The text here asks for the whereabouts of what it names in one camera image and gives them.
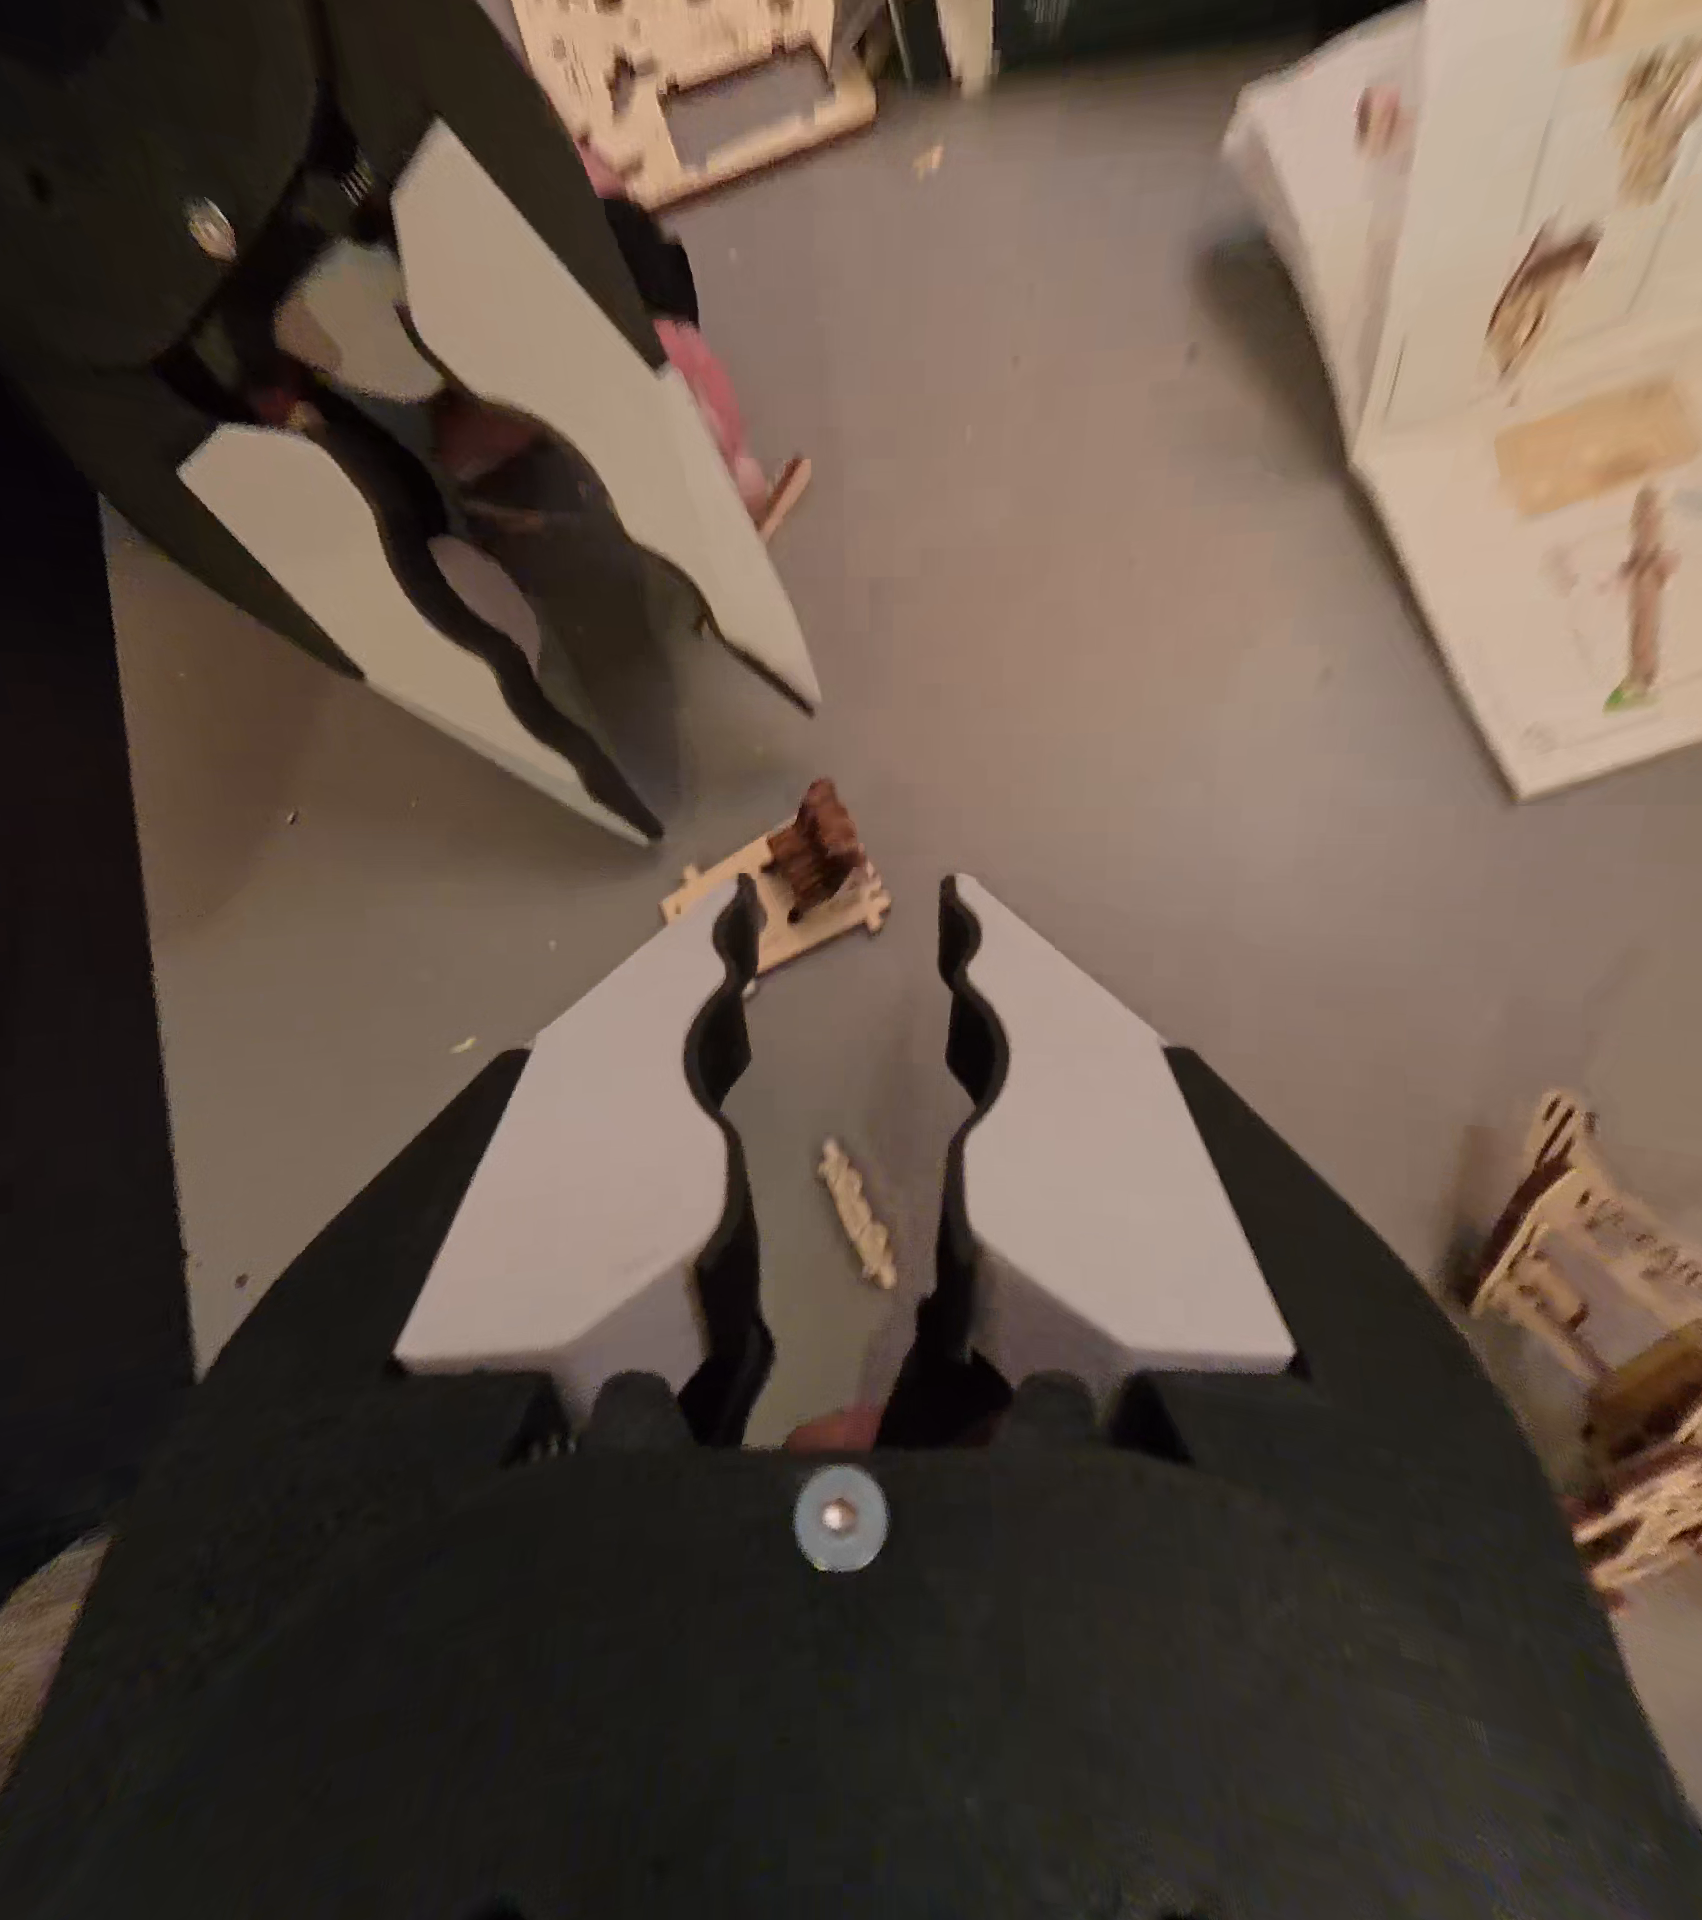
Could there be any wooden model plate assembly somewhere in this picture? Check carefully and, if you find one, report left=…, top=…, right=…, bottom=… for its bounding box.
left=660, top=775, right=896, bottom=977

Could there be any pink object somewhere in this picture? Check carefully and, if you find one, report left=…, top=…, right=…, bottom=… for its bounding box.
left=652, top=314, right=770, bottom=503

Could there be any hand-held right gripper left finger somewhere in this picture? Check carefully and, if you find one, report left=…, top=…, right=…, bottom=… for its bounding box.
left=393, top=872, right=778, bottom=1449

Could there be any engraved wooden strip part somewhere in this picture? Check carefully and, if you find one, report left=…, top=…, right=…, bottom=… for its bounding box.
left=817, top=1133, right=902, bottom=1293

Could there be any laser-cut wooden parts sheet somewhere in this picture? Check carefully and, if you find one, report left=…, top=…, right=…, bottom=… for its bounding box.
left=511, top=0, right=885, bottom=212

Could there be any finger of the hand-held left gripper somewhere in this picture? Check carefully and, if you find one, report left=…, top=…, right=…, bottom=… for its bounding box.
left=176, top=412, right=668, bottom=846
left=390, top=120, right=820, bottom=714

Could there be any wooden model frame assembly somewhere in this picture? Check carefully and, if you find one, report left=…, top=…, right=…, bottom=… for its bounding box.
left=1455, top=1089, right=1702, bottom=1604

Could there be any white instruction booklet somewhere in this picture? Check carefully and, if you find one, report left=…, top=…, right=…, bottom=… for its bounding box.
left=1220, top=0, right=1702, bottom=801

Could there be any person's dark clothing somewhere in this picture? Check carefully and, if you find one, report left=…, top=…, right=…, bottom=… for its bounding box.
left=0, top=223, right=201, bottom=1668

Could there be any dark box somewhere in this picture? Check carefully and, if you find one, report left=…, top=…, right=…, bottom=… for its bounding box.
left=881, top=0, right=1409, bottom=83

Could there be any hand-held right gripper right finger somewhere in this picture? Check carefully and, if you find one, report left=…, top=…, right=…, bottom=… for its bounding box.
left=881, top=872, right=1299, bottom=1452

